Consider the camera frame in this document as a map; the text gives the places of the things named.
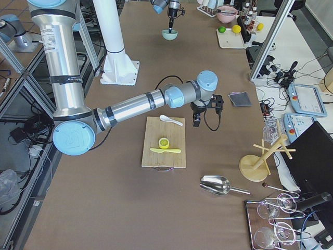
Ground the steel muddler black tip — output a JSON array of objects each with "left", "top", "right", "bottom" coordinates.
[{"left": 216, "top": 9, "right": 236, "bottom": 15}]

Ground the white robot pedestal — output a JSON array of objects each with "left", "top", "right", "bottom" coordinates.
[{"left": 93, "top": 0, "right": 139, "bottom": 86}]

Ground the wooden mug tree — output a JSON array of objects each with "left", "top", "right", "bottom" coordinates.
[{"left": 239, "top": 134, "right": 296, "bottom": 182}]

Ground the yellow lemon half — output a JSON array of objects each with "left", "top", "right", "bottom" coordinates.
[{"left": 158, "top": 137, "right": 170, "bottom": 149}]

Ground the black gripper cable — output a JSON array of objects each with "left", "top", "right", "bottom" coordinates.
[{"left": 202, "top": 97, "right": 224, "bottom": 132}]

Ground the black monitor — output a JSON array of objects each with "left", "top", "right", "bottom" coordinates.
[{"left": 278, "top": 121, "right": 332, "bottom": 194}]

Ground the green lime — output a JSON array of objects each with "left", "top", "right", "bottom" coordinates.
[{"left": 218, "top": 26, "right": 226, "bottom": 33}]

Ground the bottle caddy with bottles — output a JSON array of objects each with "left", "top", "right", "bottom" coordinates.
[{"left": 238, "top": 2, "right": 264, "bottom": 32}]

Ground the mint green bowl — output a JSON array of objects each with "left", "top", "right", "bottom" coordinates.
[{"left": 161, "top": 29, "right": 178, "bottom": 41}]

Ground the blue teach pendant lower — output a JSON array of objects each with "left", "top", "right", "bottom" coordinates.
[{"left": 283, "top": 112, "right": 317, "bottom": 143}]

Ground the blue teach pendant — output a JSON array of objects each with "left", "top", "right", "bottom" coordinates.
[
  {"left": 288, "top": 83, "right": 327, "bottom": 117},
  {"left": 283, "top": 112, "right": 317, "bottom": 143}
]

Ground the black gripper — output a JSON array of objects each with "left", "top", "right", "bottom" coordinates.
[
  {"left": 168, "top": 1, "right": 185, "bottom": 26},
  {"left": 190, "top": 94, "right": 224, "bottom": 127}
]

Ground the white wire cup rack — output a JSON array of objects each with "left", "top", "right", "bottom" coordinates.
[{"left": 197, "top": 0, "right": 224, "bottom": 17}]

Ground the white ceramic spoon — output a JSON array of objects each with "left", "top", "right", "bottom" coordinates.
[{"left": 159, "top": 115, "right": 183, "bottom": 127}]

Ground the cream serving tray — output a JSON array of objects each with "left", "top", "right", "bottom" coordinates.
[{"left": 216, "top": 28, "right": 245, "bottom": 49}]

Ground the steel ice scoop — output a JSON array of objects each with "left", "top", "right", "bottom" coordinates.
[{"left": 200, "top": 175, "right": 251, "bottom": 195}]

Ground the clear glass dish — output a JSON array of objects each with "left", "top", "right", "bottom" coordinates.
[{"left": 263, "top": 118, "right": 281, "bottom": 145}]

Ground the yellow plastic knife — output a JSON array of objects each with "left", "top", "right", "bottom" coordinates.
[{"left": 150, "top": 148, "right": 181, "bottom": 154}]

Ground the bamboo cutting board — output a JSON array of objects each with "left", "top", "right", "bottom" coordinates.
[{"left": 142, "top": 117, "right": 186, "bottom": 169}]

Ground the wine glass rack tray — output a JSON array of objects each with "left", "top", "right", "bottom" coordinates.
[{"left": 245, "top": 193, "right": 312, "bottom": 249}]

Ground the pink bowl with ice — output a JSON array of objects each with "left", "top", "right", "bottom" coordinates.
[{"left": 216, "top": 6, "right": 238, "bottom": 23}]

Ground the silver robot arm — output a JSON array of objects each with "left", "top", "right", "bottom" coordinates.
[
  {"left": 28, "top": 1, "right": 218, "bottom": 156},
  {"left": 150, "top": 0, "right": 185, "bottom": 30}
]

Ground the blue teach pendant upper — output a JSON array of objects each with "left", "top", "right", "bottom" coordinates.
[{"left": 288, "top": 83, "right": 327, "bottom": 117}]

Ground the aluminium frame post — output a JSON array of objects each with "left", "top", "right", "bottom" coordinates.
[{"left": 249, "top": 0, "right": 295, "bottom": 82}]

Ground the grey folded cloth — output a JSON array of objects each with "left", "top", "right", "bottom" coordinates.
[{"left": 228, "top": 92, "right": 252, "bottom": 107}]

